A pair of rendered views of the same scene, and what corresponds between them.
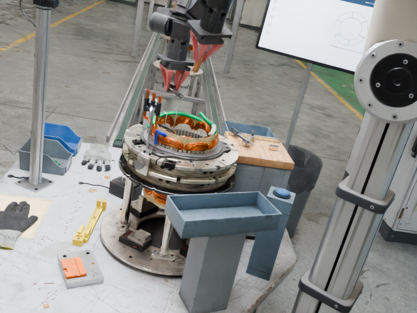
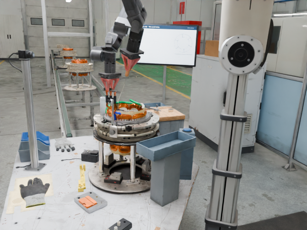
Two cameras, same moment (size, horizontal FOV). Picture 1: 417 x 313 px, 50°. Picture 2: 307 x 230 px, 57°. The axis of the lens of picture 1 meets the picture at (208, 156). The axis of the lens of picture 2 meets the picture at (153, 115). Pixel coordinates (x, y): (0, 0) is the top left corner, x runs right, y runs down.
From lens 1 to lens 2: 0.30 m
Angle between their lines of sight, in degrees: 14
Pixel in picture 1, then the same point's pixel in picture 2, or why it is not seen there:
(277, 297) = not seen: hidden behind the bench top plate
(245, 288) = (181, 186)
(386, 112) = (239, 70)
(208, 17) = (131, 44)
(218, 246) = (170, 162)
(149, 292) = (134, 202)
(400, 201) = not seen: hidden behind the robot
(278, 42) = (146, 58)
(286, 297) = not seen: hidden behind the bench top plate
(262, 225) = (188, 145)
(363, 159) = (230, 97)
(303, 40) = (160, 54)
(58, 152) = (40, 147)
